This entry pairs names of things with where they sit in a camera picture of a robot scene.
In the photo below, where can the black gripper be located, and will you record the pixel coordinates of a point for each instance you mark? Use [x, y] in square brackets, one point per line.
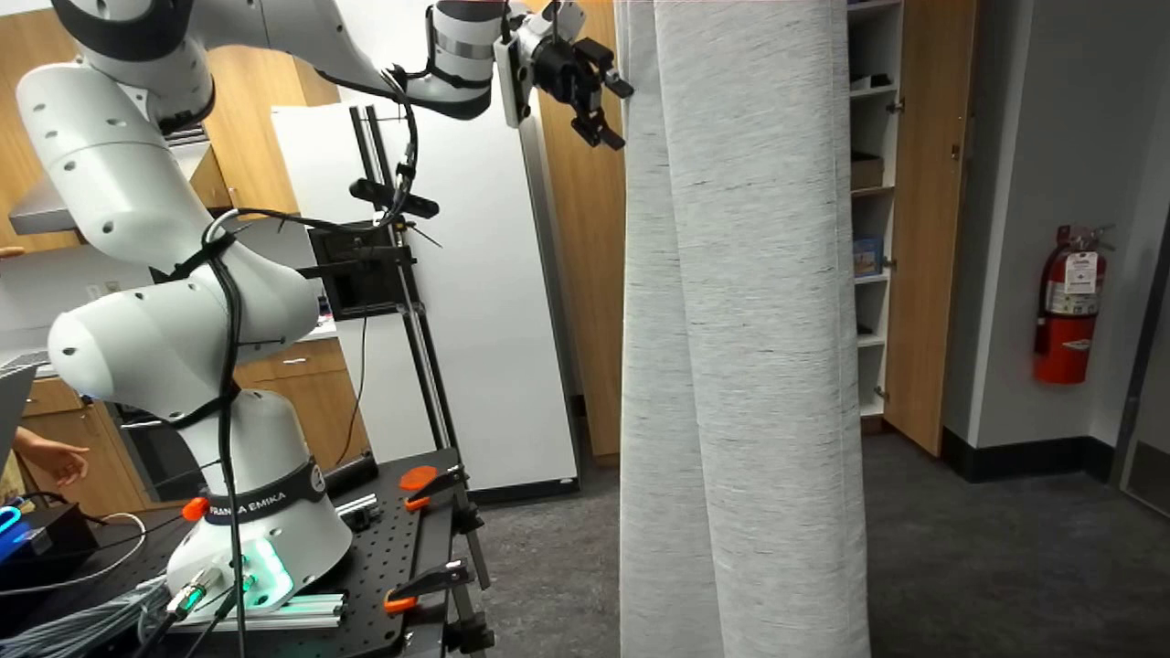
[570, 74]

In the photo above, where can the grey fabric curtain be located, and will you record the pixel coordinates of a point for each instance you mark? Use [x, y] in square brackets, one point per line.
[738, 500]

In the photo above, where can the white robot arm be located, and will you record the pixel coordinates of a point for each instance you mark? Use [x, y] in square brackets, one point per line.
[459, 76]

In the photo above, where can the person bare hand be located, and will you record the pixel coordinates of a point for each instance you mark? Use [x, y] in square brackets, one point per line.
[63, 460]

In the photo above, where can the white refrigerator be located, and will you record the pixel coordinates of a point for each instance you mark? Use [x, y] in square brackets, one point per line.
[480, 281]

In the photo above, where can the wooden kitchen cabinets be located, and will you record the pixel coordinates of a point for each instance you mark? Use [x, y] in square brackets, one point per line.
[101, 126]

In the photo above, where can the orange black bar clamp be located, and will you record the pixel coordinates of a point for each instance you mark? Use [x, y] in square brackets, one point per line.
[425, 480]

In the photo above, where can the red fire extinguisher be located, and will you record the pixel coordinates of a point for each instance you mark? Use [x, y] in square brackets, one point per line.
[1070, 303]

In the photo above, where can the black perforated robot table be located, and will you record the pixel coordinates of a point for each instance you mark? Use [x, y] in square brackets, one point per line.
[392, 584]

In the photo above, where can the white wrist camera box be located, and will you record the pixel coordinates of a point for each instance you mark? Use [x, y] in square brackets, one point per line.
[513, 74]

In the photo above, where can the black camera tripod stand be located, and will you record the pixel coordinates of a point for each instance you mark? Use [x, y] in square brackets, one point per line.
[369, 266]

